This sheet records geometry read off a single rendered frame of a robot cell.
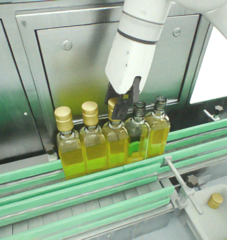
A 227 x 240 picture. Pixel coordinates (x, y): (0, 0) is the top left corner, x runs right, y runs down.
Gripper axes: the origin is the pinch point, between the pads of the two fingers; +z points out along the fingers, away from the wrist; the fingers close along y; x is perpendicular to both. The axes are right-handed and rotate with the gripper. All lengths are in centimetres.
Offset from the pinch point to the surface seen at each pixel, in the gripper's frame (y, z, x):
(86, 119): 1.1, 3.5, -6.3
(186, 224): 17.0, 31.3, 26.6
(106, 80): -12.8, 1.2, 1.6
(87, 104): -0.6, 0.7, -6.2
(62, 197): 6.4, 24.2, -10.2
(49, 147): -4.9, 18.1, -12.6
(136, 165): 3.9, 17.3, 9.8
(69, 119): 1.2, 3.3, -9.9
